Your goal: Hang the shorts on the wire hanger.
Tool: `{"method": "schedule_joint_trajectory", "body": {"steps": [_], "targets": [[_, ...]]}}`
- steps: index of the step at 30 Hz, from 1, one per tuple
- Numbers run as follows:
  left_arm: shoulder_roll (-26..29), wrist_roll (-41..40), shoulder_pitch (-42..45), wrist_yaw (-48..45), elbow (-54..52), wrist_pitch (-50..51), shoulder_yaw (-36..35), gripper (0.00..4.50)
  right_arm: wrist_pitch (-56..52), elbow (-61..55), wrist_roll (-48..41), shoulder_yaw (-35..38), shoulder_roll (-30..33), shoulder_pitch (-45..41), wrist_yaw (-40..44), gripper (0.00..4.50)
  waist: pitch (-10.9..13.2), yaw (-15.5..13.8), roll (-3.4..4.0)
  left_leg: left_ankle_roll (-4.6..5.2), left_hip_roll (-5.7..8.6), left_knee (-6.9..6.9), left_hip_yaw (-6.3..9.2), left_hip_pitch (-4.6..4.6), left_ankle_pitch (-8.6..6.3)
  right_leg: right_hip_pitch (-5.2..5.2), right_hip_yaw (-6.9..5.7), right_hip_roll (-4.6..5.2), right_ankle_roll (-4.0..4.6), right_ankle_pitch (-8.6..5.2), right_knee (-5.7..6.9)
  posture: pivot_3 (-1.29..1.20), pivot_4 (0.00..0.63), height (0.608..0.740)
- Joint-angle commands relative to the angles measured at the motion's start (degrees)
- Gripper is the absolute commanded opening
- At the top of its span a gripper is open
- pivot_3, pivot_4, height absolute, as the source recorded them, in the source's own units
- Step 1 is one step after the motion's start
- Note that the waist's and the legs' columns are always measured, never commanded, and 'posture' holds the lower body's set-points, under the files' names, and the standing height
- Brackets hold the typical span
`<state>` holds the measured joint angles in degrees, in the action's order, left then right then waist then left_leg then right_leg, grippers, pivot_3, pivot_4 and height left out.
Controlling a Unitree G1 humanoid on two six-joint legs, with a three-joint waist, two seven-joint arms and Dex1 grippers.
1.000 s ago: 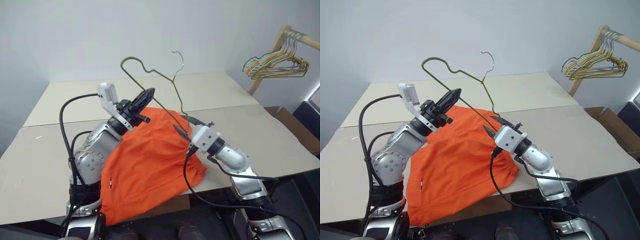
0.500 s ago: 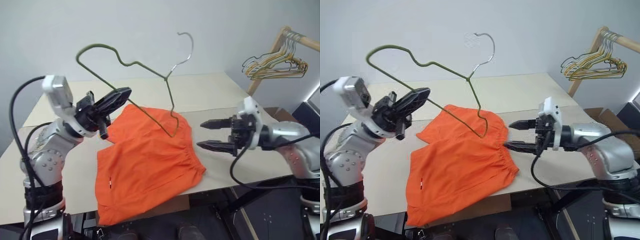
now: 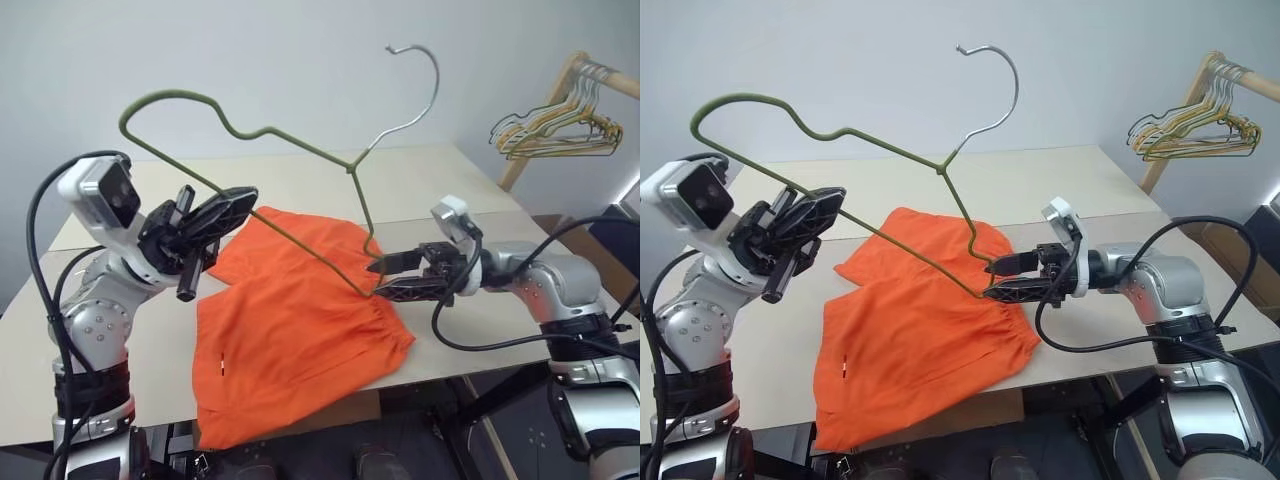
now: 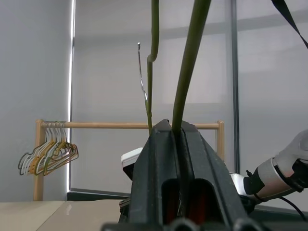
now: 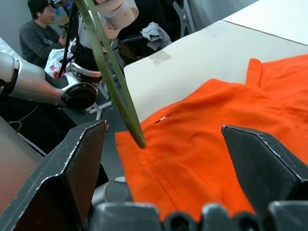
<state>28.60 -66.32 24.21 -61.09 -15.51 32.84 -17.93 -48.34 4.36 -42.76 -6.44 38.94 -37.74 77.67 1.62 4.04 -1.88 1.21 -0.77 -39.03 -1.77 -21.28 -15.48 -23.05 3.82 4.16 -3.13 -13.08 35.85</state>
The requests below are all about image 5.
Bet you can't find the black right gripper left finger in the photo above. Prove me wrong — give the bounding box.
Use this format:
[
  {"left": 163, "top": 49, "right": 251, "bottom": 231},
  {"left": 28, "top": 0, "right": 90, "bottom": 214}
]
[{"left": 0, "top": 119, "right": 108, "bottom": 231}]

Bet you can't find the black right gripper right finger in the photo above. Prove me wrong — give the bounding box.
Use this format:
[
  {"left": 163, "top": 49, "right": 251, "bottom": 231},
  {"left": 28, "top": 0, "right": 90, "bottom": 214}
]
[{"left": 220, "top": 125, "right": 308, "bottom": 217}]

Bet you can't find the green wire hanger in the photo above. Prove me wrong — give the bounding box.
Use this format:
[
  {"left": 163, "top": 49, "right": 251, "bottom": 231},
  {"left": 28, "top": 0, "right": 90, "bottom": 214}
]
[{"left": 74, "top": 0, "right": 147, "bottom": 149}]

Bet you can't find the gray smooth panel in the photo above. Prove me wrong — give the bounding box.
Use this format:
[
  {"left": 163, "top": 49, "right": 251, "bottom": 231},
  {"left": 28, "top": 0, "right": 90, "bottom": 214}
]
[{"left": 0, "top": 115, "right": 47, "bottom": 210}]

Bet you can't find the silver round cylinder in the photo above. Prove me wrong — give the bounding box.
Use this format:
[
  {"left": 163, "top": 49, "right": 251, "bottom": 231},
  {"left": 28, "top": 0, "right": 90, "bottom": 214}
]
[{"left": 92, "top": 177, "right": 134, "bottom": 205}]

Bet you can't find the white stand base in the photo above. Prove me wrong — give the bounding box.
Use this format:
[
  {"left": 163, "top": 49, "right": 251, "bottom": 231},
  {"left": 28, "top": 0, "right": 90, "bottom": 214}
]
[{"left": 87, "top": 77, "right": 113, "bottom": 121}]

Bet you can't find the white and red plastic bag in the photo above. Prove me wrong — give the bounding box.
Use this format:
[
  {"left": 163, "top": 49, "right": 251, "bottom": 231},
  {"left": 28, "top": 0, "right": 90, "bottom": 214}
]
[{"left": 44, "top": 45, "right": 78, "bottom": 79}]

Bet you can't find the seated person in gray sweater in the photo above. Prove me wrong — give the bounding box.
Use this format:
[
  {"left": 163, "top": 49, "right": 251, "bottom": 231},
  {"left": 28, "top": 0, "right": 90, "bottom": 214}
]
[{"left": 19, "top": 0, "right": 66, "bottom": 70}]

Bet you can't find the clear tape patch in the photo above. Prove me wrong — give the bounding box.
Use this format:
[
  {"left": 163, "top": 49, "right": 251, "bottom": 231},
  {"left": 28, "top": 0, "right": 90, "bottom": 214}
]
[{"left": 149, "top": 50, "right": 172, "bottom": 66}]

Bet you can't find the gray crumpled cloth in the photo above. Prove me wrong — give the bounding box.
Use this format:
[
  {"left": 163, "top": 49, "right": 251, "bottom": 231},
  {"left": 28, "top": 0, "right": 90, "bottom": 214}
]
[{"left": 141, "top": 22, "right": 173, "bottom": 51}]

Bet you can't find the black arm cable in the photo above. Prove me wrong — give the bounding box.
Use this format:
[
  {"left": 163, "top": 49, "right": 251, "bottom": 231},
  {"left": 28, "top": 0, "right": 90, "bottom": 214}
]
[{"left": 57, "top": 0, "right": 77, "bottom": 79}]

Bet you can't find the gray chair frame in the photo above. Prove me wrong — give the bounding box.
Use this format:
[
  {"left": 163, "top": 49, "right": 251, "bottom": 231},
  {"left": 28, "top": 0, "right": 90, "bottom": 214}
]
[{"left": 173, "top": 0, "right": 196, "bottom": 38}]

